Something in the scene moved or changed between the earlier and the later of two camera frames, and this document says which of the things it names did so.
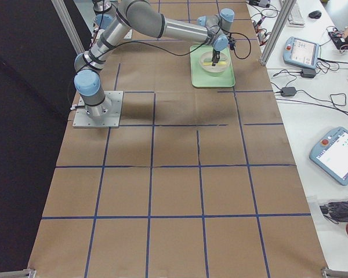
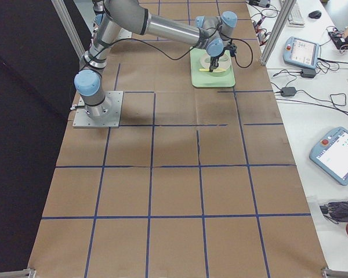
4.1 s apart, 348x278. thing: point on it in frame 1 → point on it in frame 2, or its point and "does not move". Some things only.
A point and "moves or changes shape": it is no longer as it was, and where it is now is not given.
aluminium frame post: [280, 24] does not move
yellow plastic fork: [215, 60] moves or changes shape
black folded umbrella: [345, 211] does not move
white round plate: [207, 57] does not move
